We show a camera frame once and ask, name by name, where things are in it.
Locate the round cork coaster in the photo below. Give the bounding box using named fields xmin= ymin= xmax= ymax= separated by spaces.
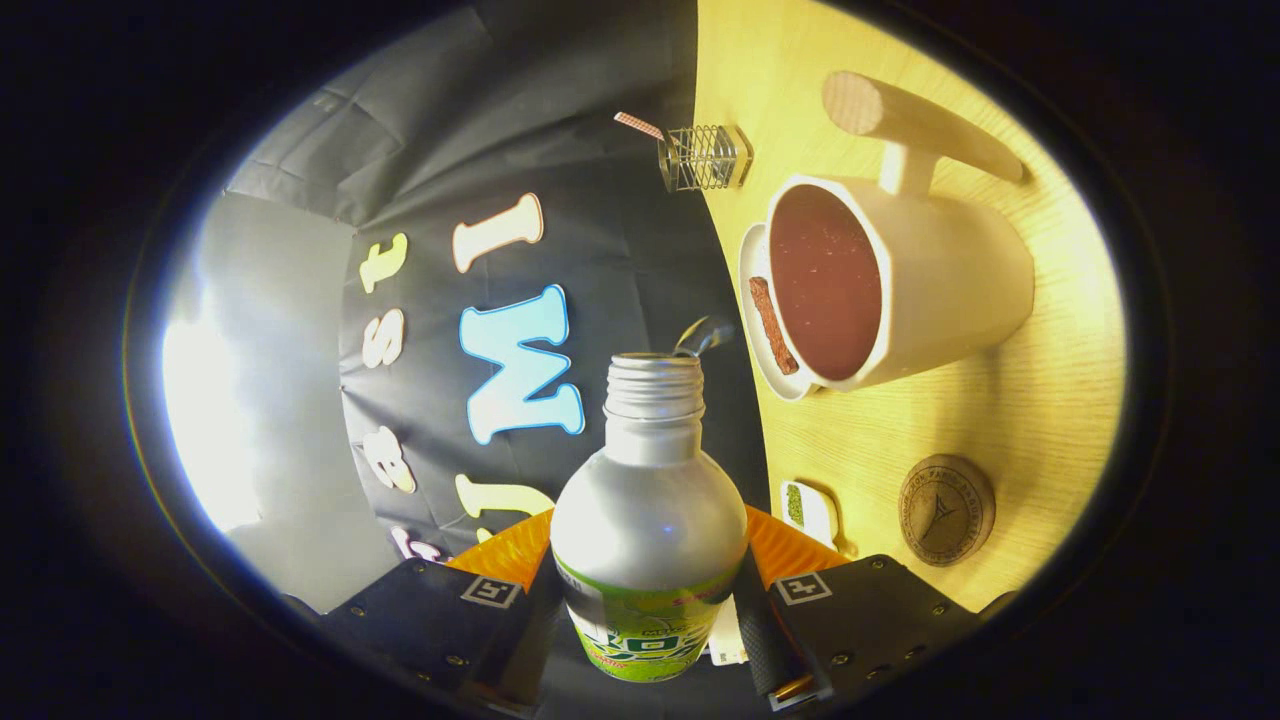
xmin=898 ymin=455 xmax=997 ymax=568

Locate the small wire basket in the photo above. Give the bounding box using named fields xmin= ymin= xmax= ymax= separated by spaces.
xmin=657 ymin=125 xmax=753 ymax=193

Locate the white cup with wooden handle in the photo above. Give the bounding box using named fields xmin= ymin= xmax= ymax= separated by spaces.
xmin=765 ymin=70 xmax=1036 ymax=393

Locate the brown meat piece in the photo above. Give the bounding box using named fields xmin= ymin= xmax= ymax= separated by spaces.
xmin=749 ymin=277 xmax=801 ymax=377

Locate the silver green-label juice bottle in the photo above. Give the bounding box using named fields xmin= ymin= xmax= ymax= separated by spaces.
xmin=550 ymin=352 xmax=749 ymax=684

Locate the wooden table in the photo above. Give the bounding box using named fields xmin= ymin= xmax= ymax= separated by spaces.
xmin=693 ymin=0 xmax=1129 ymax=613

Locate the white round plate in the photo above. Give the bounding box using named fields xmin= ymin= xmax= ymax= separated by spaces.
xmin=738 ymin=222 xmax=821 ymax=403

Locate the clear juice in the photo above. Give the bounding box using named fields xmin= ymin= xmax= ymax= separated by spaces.
xmin=675 ymin=315 xmax=736 ymax=359

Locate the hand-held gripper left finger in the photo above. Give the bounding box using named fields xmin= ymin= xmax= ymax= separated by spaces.
xmin=285 ymin=508 xmax=567 ymax=716

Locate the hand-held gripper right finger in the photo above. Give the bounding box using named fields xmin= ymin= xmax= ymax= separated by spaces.
xmin=735 ymin=505 xmax=1016 ymax=713

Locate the white divided dish with beans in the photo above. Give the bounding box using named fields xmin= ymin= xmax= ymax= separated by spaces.
xmin=780 ymin=480 xmax=841 ymax=551

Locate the black backdrop cloth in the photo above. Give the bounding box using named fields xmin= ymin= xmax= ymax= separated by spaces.
xmin=165 ymin=0 xmax=776 ymax=621

